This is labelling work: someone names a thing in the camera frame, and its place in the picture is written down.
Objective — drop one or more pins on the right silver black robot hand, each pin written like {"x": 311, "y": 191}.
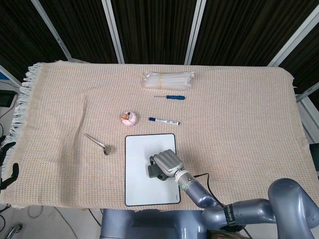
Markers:
{"x": 169, "y": 161}

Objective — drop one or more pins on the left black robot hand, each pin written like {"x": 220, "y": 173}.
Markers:
{"x": 13, "y": 171}

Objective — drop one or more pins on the dark grey board eraser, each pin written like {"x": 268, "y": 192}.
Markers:
{"x": 152, "y": 171}

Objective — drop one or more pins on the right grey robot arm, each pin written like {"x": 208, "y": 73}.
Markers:
{"x": 249, "y": 211}

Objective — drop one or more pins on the white dry-erase board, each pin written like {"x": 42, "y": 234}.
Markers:
{"x": 137, "y": 174}

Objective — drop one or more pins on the blue capped whiteboard marker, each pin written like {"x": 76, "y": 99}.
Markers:
{"x": 164, "y": 121}

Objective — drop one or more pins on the pink toy cake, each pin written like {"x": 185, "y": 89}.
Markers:
{"x": 129, "y": 119}

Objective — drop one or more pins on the beige waffle weave tablecloth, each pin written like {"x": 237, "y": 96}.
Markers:
{"x": 224, "y": 137}

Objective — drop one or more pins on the metal engine valve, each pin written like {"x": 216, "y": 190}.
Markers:
{"x": 107, "y": 150}

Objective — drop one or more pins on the grey robot torso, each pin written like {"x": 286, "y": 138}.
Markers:
{"x": 149, "y": 224}

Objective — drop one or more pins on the bagged bundle of translucent sticks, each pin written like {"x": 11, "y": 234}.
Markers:
{"x": 174, "y": 79}

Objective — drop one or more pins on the aluminium frame post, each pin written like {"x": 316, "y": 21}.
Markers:
{"x": 51, "y": 27}
{"x": 294, "y": 39}
{"x": 112, "y": 30}
{"x": 195, "y": 30}

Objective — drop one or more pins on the aluminium side frame rail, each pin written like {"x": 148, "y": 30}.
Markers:
{"x": 307, "y": 117}

